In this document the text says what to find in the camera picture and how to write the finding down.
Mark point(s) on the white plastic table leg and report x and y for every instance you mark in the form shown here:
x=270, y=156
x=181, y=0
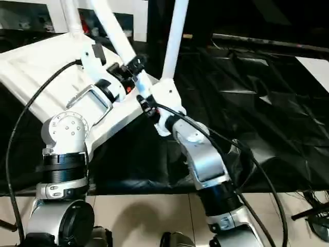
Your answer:
x=175, y=36
x=115, y=38
x=72, y=15

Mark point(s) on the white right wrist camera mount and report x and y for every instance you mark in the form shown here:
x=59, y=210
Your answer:
x=167, y=95

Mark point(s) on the white cabinet with glass doors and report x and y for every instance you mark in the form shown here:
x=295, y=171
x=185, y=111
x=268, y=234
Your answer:
x=141, y=20

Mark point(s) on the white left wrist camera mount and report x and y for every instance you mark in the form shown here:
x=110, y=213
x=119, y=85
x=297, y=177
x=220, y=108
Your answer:
x=88, y=64

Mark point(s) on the black metal stand leg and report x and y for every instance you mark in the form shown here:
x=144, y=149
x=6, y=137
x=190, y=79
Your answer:
x=6, y=225

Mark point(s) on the small gold tag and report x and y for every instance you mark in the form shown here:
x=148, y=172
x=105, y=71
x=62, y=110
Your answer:
x=187, y=36

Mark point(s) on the black mat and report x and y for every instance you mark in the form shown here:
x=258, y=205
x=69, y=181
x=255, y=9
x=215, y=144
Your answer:
x=257, y=128

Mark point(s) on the grey left robot foot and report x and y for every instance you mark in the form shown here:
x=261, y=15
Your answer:
x=100, y=240

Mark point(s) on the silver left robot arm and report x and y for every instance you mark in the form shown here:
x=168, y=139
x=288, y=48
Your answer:
x=64, y=131

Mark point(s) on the black metal bar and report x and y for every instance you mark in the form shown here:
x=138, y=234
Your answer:
x=267, y=43

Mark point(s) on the grey right robot foot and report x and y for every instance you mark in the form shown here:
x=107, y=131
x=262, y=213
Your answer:
x=177, y=241

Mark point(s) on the white plastic table top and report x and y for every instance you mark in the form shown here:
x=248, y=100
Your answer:
x=36, y=67

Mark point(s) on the grey robot foot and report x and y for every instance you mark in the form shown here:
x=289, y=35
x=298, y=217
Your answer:
x=100, y=240
x=177, y=241

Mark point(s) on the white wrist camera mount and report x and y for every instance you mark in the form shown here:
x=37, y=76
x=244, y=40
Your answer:
x=167, y=95
x=88, y=64

